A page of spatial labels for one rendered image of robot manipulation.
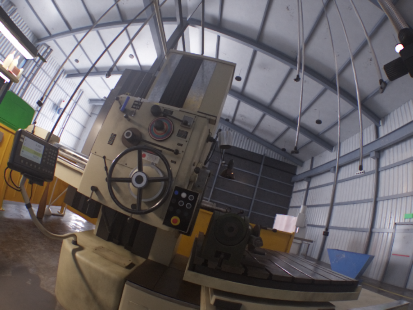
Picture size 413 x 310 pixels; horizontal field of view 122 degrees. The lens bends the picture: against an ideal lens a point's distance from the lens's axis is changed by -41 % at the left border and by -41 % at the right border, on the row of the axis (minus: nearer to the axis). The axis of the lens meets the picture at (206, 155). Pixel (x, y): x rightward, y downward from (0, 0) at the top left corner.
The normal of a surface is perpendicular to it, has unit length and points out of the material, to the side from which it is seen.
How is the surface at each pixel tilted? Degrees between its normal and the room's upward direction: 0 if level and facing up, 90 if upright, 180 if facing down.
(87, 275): 90
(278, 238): 90
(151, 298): 90
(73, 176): 90
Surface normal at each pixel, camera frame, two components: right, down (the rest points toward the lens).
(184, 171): 0.02, -0.27
